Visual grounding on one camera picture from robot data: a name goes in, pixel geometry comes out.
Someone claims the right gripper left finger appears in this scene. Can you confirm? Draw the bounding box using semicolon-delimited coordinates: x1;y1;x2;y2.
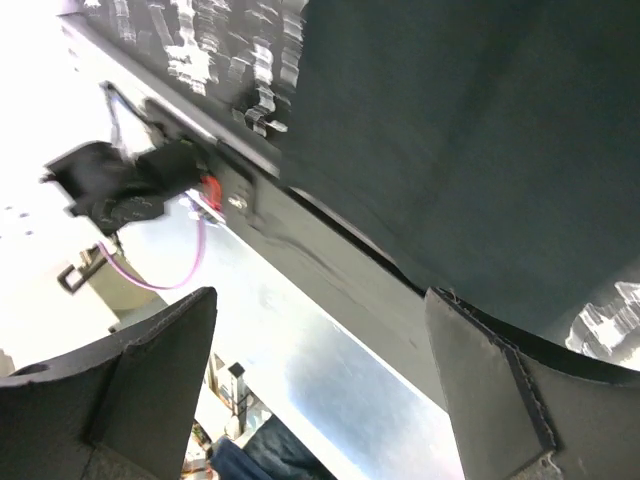
1;287;217;480

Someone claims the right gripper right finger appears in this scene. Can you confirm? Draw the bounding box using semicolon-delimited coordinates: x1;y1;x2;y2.
425;289;639;479

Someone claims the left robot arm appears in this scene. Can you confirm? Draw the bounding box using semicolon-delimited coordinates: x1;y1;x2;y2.
42;140;207;236

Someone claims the black t shirt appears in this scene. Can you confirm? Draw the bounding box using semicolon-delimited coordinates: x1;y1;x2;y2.
280;1;639;339

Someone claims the shiny steel front plate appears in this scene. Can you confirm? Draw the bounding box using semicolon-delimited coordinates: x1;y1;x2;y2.
149;199;466;480

